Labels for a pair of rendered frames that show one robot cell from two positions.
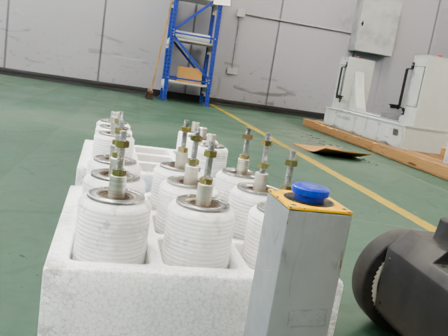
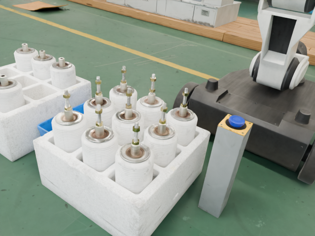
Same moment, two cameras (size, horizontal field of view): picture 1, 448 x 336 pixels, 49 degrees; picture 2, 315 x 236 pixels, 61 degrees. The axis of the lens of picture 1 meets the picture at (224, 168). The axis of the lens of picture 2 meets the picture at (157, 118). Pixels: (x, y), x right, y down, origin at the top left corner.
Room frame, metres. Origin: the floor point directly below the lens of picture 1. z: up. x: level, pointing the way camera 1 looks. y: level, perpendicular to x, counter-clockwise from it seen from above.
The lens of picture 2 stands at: (0.23, 0.46, 0.68)
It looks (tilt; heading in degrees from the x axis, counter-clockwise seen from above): 32 degrees down; 315
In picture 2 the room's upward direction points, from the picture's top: 6 degrees clockwise
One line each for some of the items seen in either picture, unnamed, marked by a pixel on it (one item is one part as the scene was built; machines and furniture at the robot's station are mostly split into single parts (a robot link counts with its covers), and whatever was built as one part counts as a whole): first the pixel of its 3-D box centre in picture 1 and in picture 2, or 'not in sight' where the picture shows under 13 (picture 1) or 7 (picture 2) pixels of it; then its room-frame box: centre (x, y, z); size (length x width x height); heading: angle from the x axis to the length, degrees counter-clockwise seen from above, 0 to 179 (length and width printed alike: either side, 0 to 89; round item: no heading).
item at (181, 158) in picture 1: (181, 161); (99, 99); (0.88, 0.08, 0.26); 0.02 x 0.02 x 0.03
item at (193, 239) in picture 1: (193, 265); (158, 156); (0.65, 0.02, 0.16); 0.10 x 0.10 x 0.18
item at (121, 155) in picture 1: (120, 159); (136, 136); (0.62, 0.14, 0.30); 0.01 x 0.01 x 0.08
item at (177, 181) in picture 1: (190, 183); (128, 116); (0.77, 0.05, 0.25); 0.08 x 0.08 x 0.01
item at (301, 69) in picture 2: not in sight; (278, 67); (0.68, -0.70, 0.28); 0.21 x 0.20 x 0.13; 102
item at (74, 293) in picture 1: (177, 276); (127, 157); (0.77, 0.05, 0.09); 0.39 x 0.39 x 0.18; 14
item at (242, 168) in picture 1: (242, 167); (123, 87); (0.91, -0.03, 0.26); 0.02 x 0.02 x 0.03
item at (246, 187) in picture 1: (259, 189); (151, 101); (0.80, -0.06, 0.25); 0.08 x 0.08 x 0.01
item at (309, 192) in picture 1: (309, 195); (236, 122); (0.51, -0.09, 0.32); 0.04 x 0.04 x 0.02
